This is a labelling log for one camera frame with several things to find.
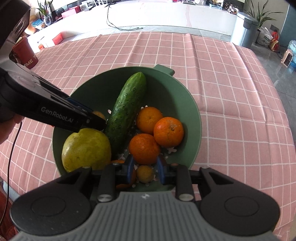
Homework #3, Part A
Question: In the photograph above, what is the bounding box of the small brown fruit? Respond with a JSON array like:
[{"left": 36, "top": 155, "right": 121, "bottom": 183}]
[
  {"left": 136, "top": 165, "right": 154, "bottom": 184},
  {"left": 92, "top": 110, "right": 106, "bottom": 120}
]

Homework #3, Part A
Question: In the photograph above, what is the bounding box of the small brown fruit front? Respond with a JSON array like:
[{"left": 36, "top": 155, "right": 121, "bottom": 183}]
[{"left": 136, "top": 165, "right": 154, "bottom": 184}]

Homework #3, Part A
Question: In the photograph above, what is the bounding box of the yellow-green pear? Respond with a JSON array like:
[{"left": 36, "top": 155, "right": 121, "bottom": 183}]
[{"left": 61, "top": 128, "right": 111, "bottom": 172}]

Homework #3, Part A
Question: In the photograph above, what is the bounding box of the green cucumber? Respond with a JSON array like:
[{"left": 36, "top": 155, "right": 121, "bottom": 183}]
[{"left": 105, "top": 72, "right": 147, "bottom": 144}]

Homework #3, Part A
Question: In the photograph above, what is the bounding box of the orange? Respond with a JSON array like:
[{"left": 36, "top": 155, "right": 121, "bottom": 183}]
[
  {"left": 128, "top": 133, "right": 161, "bottom": 165},
  {"left": 111, "top": 160, "right": 125, "bottom": 164},
  {"left": 136, "top": 106, "right": 163, "bottom": 135}
]

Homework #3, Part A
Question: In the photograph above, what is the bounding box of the orange front large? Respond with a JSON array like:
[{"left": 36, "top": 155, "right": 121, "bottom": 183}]
[{"left": 154, "top": 117, "right": 184, "bottom": 148}]

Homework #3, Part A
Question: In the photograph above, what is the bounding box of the small red tomato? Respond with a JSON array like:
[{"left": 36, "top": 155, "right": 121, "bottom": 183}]
[{"left": 116, "top": 168, "right": 137, "bottom": 189}]

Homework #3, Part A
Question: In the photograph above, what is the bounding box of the person's left hand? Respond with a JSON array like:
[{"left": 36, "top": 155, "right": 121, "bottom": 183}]
[{"left": 0, "top": 114, "right": 23, "bottom": 144}]

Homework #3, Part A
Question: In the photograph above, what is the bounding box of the red thermos bottle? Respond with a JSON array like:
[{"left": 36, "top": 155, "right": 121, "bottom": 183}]
[{"left": 12, "top": 37, "right": 39, "bottom": 69}]

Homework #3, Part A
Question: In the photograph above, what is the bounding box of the red box on floor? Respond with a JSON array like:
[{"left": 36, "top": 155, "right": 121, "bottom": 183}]
[{"left": 52, "top": 33, "right": 63, "bottom": 45}]

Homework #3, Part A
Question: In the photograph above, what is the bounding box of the green colander bowl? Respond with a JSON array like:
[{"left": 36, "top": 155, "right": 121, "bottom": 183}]
[{"left": 52, "top": 64, "right": 203, "bottom": 193}]

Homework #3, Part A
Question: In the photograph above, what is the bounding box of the pink checked tablecloth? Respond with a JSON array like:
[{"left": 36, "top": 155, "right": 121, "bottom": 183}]
[{"left": 0, "top": 31, "right": 296, "bottom": 241}]

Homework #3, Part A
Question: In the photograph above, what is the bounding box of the green plant in glass vase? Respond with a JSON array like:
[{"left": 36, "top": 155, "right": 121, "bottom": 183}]
[{"left": 37, "top": 1, "right": 53, "bottom": 26}]

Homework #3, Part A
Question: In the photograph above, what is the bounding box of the white marble tv cabinet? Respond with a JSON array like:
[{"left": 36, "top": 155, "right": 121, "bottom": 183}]
[{"left": 28, "top": 1, "right": 236, "bottom": 52}]

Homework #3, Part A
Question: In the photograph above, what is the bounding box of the silver pedal trash bin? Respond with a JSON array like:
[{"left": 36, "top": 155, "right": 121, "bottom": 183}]
[{"left": 230, "top": 12, "right": 259, "bottom": 48}]

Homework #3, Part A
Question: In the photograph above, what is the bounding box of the small pink heater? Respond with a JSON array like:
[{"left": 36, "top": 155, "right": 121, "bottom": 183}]
[{"left": 281, "top": 49, "right": 293, "bottom": 68}]

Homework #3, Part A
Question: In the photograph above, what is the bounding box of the white plastic bag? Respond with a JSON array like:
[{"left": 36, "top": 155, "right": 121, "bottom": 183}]
[{"left": 256, "top": 27, "right": 273, "bottom": 47}]

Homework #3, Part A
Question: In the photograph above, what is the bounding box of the large water bottle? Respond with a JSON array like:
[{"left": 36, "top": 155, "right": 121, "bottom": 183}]
[{"left": 287, "top": 40, "right": 296, "bottom": 68}]

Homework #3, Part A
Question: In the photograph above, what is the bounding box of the potted floor plant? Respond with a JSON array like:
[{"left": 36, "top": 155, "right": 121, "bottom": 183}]
[{"left": 245, "top": 0, "right": 283, "bottom": 30}]

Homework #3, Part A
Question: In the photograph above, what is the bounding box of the black power cable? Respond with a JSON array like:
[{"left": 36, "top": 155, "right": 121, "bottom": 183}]
[{"left": 105, "top": 2, "right": 144, "bottom": 32}]

